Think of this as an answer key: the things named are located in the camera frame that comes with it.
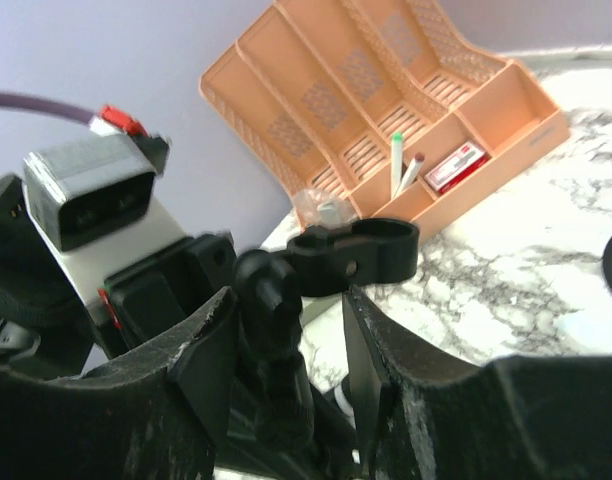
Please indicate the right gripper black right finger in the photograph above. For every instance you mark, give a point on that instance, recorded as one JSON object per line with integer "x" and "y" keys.
{"x": 422, "y": 413}

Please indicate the small red white box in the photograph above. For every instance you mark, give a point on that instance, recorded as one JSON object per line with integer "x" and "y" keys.
{"x": 457, "y": 166}

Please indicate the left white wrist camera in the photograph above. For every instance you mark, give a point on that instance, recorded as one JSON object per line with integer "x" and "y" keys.
{"x": 92, "y": 202}

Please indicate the orange plastic file organizer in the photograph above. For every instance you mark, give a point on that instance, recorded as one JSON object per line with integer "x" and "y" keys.
{"x": 316, "y": 89}

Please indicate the pens in organizer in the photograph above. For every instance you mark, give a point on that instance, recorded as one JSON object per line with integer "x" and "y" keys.
{"x": 402, "y": 177}

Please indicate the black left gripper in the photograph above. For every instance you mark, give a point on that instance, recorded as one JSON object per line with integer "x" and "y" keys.
{"x": 159, "y": 291}

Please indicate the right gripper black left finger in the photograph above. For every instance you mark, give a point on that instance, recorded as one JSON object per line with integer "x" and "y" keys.
{"x": 126, "y": 419}

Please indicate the small black tripod stand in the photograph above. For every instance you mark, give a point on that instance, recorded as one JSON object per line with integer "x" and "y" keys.
{"x": 280, "y": 425}

